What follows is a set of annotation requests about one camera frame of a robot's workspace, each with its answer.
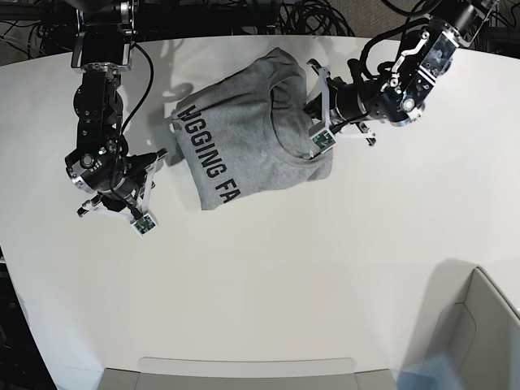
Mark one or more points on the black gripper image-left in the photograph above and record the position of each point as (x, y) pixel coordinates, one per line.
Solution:
(121, 187)

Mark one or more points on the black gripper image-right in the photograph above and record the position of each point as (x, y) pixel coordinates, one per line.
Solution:
(341, 107)

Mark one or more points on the grey T-shirt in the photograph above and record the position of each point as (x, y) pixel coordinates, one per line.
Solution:
(248, 133)

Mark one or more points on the grey bin right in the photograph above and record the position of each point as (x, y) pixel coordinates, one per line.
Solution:
(476, 341)

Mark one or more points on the grey tray bottom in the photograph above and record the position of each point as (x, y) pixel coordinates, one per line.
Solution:
(165, 373)

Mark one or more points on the blue translucent object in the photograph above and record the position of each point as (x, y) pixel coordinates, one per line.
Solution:
(434, 372)

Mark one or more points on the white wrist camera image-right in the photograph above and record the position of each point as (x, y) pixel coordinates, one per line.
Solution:
(323, 140)

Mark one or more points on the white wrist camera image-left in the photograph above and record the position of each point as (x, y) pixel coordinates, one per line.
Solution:
(144, 224)

